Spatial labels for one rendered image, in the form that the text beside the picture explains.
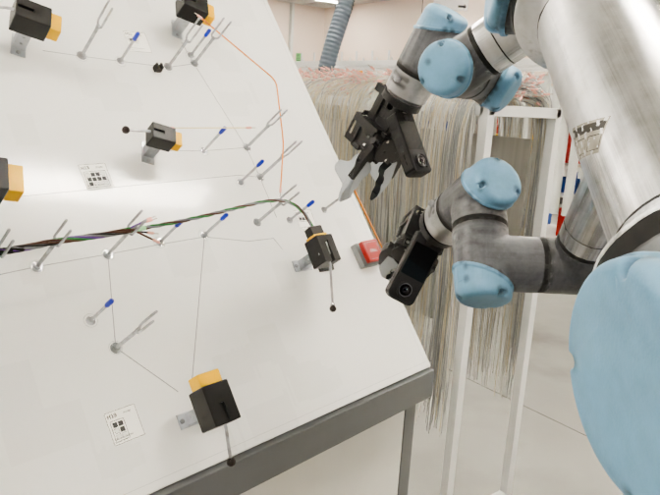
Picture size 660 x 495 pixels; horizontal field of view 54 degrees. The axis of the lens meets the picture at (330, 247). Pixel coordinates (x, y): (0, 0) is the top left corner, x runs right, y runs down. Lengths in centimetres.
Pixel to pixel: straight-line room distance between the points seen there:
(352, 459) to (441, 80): 82
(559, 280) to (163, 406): 61
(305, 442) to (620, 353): 93
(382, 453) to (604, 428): 117
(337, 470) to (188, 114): 78
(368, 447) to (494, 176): 75
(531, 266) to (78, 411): 66
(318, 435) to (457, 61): 69
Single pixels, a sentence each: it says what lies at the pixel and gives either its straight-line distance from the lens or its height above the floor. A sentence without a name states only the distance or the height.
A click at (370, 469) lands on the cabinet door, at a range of 147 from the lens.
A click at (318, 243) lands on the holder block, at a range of 124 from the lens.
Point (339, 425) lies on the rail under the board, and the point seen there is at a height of 84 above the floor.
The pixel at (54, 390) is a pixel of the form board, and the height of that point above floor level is 102.
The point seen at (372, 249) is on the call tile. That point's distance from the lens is 142.
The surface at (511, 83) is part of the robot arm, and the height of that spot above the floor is 147.
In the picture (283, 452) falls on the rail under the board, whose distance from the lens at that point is 116.
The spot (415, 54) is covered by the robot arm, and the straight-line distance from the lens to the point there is 107.
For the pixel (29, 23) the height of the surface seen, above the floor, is 153.
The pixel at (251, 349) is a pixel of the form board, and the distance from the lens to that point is 117.
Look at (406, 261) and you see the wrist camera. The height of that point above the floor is 120.
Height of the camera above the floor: 144
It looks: 13 degrees down
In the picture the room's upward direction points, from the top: 3 degrees clockwise
